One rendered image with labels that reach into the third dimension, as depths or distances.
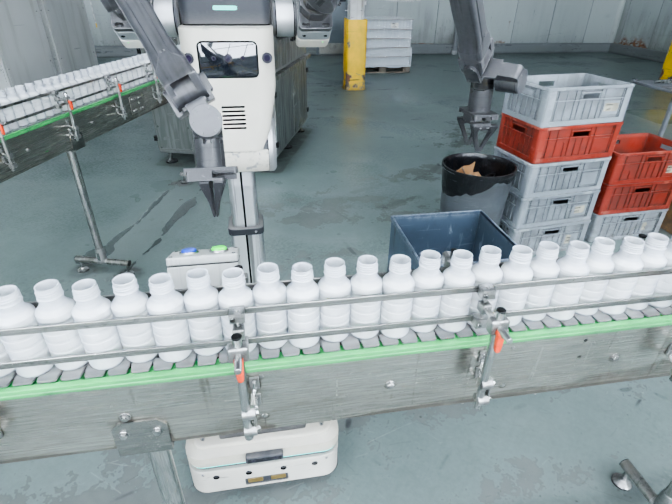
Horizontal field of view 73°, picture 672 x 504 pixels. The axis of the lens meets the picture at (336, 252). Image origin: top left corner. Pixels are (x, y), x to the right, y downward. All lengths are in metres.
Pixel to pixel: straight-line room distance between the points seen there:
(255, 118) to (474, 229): 0.81
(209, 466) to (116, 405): 0.84
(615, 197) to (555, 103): 1.00
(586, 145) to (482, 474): 2.09
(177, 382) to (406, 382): 0.44
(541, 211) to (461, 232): 1.70
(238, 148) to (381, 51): 8.99
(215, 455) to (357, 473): 0.55
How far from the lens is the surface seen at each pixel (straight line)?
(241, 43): 1.24
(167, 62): 0.92
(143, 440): 1.00
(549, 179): 3.17
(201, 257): 0.94
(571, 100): 3.04
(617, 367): 1.20
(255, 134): 1.28
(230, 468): 1.75
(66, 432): 1.01
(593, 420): 2.34
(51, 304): 0.87
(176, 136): 4.82
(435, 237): 1.56
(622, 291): 1.08
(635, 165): 3.67
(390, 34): 10.21
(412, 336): 0.91
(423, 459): 1.97
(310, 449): 1.71
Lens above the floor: 1.59
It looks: 31 degrees down
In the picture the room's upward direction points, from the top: 1 degrees clockwise
